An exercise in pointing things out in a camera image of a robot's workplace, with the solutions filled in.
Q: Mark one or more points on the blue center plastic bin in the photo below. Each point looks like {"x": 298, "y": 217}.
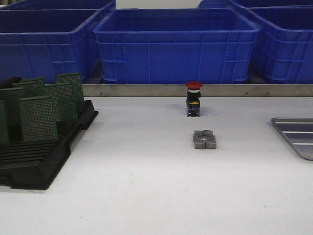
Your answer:
{"x": 174, "y": 46}

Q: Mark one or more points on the blue plastic bin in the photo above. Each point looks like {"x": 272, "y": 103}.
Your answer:
{"x": 174, "y": 46}
{"x": 283, "y": 52}
{"x": 45, "y": 43}

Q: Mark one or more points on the black slotted board rack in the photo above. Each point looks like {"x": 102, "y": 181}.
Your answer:
{"x": 34, "y": 165}

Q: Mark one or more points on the red emergency stop button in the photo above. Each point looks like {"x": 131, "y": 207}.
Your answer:
{"x": 193, "y": 98}

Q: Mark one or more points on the silver metal tray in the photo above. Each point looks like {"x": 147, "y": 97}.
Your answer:
{"x": 298, "y": 133}

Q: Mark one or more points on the grey metal clamp block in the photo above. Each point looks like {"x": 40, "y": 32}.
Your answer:
{"x": 204, "y": 139}

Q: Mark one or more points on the blue far-right rear bin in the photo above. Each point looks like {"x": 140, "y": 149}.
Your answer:
{"x": 253, "y": 3}

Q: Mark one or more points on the blue right plastic bin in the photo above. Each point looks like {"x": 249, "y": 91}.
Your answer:
{"x": 283, "y": 52}

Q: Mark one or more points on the blue left plastic bin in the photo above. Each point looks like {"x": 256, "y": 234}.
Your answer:
{"x": 45, "y": 43}

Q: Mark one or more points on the blue far-left rear bin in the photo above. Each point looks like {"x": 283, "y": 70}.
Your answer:
{"x": 59, "y": 4}

